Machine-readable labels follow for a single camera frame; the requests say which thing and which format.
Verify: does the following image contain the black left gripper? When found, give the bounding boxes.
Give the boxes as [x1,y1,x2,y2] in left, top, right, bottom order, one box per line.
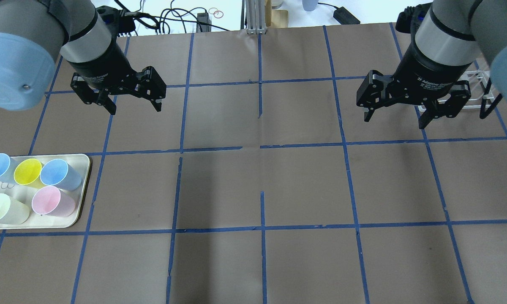
[70,38,167,115]

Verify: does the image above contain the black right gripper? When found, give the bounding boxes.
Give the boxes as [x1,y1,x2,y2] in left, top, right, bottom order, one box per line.
[356,42,471,129]

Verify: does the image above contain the blue plastic cup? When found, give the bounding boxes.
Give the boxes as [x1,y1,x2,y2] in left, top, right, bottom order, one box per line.
[39,158,82,192]

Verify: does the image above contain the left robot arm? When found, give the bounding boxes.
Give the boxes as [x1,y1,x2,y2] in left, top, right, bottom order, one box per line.
[0,0,166,115]

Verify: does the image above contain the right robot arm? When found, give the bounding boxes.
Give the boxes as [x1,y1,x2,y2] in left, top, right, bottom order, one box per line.
[356,0,507,129]

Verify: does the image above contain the yellow plastic cup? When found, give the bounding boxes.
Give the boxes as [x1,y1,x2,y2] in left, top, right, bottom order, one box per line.
[14,158,46,189]

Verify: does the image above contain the pink plastic cup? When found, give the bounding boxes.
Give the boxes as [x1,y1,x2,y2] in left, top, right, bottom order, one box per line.
[31,185,76,217]

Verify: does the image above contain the light blue cup far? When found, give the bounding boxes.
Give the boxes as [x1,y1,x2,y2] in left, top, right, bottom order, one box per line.
[0,153,20,185]

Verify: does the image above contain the pale green plastic cup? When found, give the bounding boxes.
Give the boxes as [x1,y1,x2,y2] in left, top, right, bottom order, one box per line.
[0,193,31,225]

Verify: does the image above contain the black power adapter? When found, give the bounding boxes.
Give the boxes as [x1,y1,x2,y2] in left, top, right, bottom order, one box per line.
[333,6,360,25]

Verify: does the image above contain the black power strip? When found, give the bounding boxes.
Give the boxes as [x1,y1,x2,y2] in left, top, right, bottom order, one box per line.
[196,12,211,33]

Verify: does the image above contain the cream plastic tray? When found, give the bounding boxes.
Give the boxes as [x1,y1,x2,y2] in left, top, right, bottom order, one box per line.
[0,154,92,230]

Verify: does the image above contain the white wire cup rack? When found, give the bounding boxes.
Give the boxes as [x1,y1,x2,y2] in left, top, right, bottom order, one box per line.
[460,57,499,110]

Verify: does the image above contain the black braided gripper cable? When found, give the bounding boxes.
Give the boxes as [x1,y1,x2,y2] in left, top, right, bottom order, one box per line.
[480,78,503,119]

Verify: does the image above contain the tangled black cables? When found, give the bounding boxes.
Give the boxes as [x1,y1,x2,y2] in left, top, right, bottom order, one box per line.
[114,0,231,35]

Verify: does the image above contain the aluminium frame post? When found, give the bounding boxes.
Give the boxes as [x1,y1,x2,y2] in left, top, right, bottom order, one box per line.
[244,0,268,35]

